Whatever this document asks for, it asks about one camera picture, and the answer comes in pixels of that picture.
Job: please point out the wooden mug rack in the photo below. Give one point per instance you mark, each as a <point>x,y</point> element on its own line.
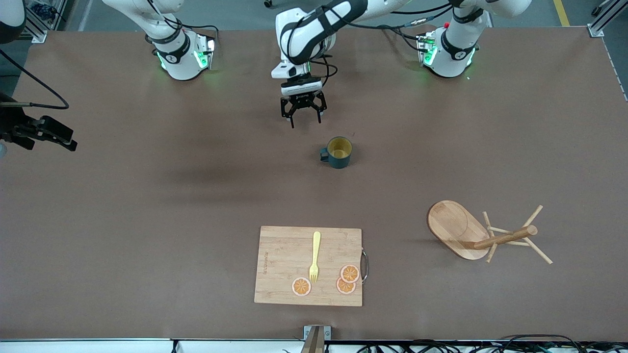
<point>451,225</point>

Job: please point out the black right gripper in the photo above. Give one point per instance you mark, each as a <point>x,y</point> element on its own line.
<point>14,122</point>

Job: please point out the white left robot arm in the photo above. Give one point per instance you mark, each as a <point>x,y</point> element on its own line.
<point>456,49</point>

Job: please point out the white table edge rail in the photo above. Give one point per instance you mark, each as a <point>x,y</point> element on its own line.
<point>98,346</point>

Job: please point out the metal table edge bracket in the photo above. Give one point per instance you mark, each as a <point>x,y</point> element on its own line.
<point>327,332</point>

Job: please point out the yellow plastic fork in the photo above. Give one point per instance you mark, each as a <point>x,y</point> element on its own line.
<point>316,245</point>

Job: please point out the orange slice toy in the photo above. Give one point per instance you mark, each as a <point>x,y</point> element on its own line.
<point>345,288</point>
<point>350,273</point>
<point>301,287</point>

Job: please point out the bamboo cutting board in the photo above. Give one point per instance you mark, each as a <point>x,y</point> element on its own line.
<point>284,260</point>

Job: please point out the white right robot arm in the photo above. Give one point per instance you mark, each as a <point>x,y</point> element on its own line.
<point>179,59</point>

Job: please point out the aluminium frame post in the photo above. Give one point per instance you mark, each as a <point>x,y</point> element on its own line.
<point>596,30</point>
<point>37,33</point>

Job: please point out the teal cup yellow inside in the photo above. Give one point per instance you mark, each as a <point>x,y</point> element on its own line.
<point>338,159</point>

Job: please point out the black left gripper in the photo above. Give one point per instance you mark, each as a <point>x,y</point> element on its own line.
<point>302,103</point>

